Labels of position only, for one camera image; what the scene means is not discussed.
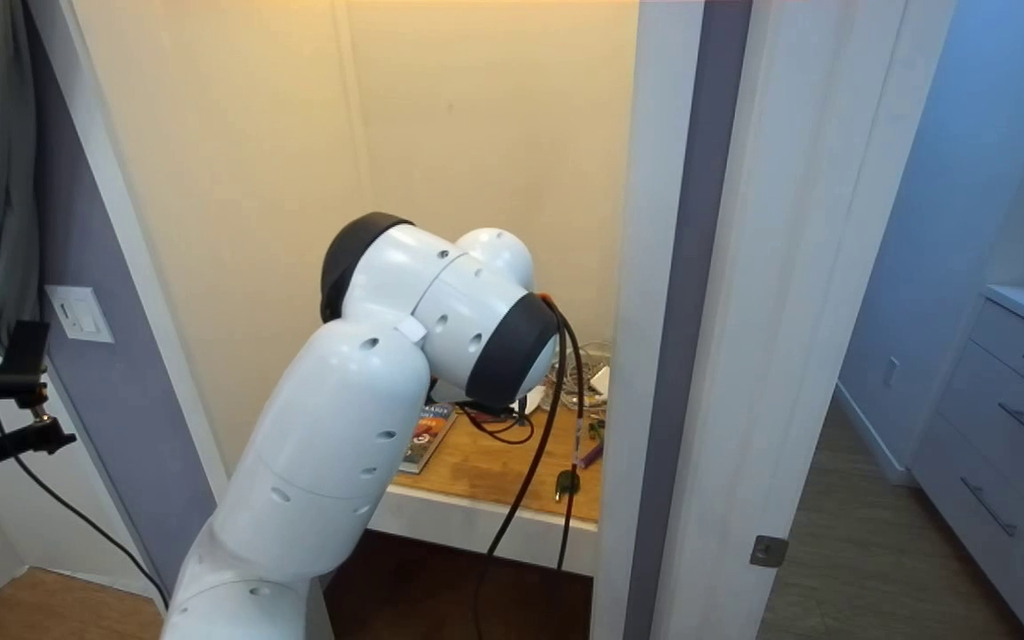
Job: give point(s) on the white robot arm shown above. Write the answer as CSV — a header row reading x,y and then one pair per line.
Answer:
x,y
406,317

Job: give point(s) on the colourful paperback book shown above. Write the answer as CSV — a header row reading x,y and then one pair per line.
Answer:
x,y
425,440

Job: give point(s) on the door strike plate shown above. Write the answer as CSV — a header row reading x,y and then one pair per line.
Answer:
x,y
768,552

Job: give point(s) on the grey blue dresser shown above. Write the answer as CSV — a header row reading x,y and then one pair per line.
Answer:
x,y
973,454

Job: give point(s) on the white light switch plate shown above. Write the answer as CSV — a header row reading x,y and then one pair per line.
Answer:
x,y
80,315

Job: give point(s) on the black camera on tripod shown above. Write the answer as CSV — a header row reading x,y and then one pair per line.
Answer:
x,y
23,379

